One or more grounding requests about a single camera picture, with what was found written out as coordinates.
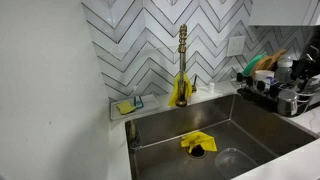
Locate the gold faucet handle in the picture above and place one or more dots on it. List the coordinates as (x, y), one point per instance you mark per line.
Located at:
(194, 88)

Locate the white sponge tray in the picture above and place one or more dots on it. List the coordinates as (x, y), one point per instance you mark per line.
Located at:
(149, 101)

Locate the gold pull-down kitchen faucet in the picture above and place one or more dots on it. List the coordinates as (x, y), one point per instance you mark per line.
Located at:
(181, 100)

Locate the clear dish soap bottle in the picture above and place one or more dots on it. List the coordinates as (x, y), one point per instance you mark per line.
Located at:
(137, 99)

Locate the yellow cloth on faucet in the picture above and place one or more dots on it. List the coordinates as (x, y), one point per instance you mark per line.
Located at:
(188, 89)

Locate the yellow sponge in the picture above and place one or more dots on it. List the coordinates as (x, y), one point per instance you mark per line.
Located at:
(125, 107)

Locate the white air gap cap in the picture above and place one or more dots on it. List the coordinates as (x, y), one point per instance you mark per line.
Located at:
(211, 87)

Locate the stainless steel sink basin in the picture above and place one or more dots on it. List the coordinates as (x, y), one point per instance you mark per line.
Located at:
(154, 147)

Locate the yellow rubber glove in sink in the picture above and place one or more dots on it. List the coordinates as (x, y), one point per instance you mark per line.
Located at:
(192, 140)

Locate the green plastic lid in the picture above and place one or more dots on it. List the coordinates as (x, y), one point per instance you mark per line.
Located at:
(252, 63)

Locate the clear plastic bowl in sink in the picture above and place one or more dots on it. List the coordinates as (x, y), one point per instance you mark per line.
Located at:
(232, 162)

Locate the wooden cutting board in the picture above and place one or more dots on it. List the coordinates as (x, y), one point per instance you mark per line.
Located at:
(266, 63)

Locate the clear baby bottle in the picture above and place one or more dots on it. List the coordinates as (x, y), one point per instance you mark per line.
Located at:
(283, 71)

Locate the steel utensil cup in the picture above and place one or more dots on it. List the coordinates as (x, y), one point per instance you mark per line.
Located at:
(287, 102)

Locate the white upper cabinet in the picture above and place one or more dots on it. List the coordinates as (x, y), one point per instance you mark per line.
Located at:
(285, 13)

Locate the black dish drying rack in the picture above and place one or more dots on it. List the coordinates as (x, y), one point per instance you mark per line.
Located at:
(280, 83)

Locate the white wall outlet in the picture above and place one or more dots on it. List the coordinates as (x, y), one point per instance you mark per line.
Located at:
(235, 46)

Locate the white mug blue handle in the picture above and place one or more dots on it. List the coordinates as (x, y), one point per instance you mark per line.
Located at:
(263, 79)

